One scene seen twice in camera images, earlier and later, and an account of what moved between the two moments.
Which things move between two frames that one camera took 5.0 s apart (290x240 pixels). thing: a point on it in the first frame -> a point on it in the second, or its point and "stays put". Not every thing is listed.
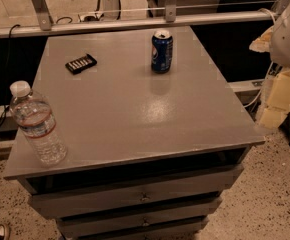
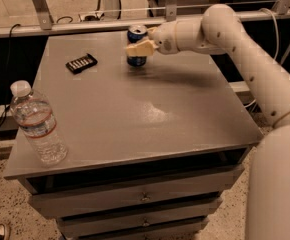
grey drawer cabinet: (149, 155) stays put
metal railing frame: (170, 19) stays put
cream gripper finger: (263, 43) -> (142, 49)
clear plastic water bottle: (35, 116) stays put
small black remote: (81, 64) stays put
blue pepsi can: (162, 47) -> (135, 34)
